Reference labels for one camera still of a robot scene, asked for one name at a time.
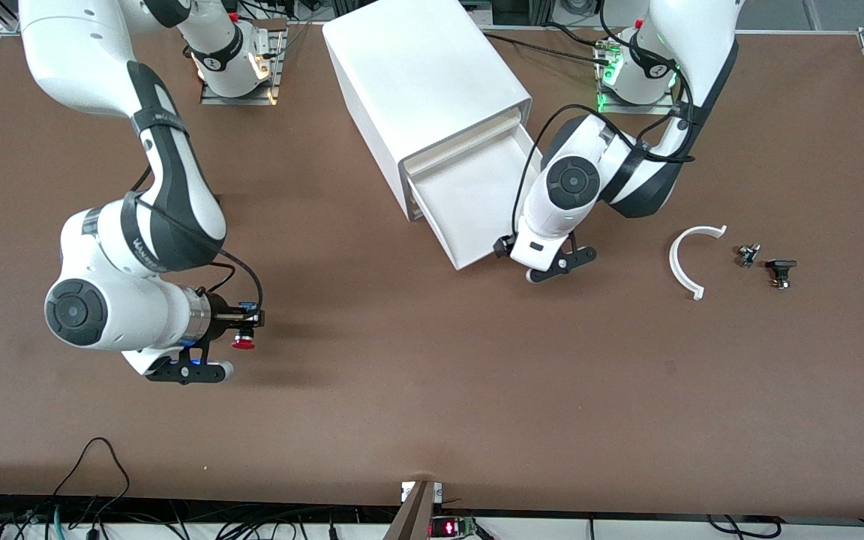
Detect red mushroom push button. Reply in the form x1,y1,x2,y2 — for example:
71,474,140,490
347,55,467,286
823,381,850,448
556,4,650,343
231,301,262,351

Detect white drawer holding red button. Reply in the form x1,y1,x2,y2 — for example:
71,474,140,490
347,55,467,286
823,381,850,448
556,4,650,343
407,124,545,271

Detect white drawer cabinet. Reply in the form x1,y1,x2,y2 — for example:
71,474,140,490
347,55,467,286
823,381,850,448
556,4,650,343
322,0,533,222

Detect white curved plastic arc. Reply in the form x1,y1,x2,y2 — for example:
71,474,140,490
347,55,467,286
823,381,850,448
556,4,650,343
668,224,728,301

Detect grey angled mounting bar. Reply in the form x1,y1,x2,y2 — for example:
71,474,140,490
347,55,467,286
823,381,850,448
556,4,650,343
383,480,444,540

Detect small device with red light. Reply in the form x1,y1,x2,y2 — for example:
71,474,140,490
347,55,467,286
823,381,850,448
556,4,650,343
430,516,478,539

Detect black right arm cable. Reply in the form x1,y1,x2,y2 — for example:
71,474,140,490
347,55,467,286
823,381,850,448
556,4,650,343
128,169,264,316

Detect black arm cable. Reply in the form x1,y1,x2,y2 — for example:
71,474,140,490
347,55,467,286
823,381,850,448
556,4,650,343
511,0,697,241
128,169,264,316

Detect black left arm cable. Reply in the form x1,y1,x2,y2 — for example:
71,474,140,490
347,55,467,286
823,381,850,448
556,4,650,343
511,0,697,241

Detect black looped cable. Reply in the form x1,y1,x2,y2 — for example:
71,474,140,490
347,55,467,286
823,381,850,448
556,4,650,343
52,437,131,500

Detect black cable behind cabinet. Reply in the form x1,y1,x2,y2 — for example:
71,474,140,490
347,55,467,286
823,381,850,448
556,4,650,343
481,22,613,65

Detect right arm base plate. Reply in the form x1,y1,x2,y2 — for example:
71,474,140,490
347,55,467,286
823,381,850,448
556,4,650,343
199,28,287,106

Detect small black switch part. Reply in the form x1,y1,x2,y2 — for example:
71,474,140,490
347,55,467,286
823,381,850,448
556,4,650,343
766,259,798,290

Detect black cable under table edge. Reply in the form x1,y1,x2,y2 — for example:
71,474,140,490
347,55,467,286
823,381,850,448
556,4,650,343
706,514,782,539

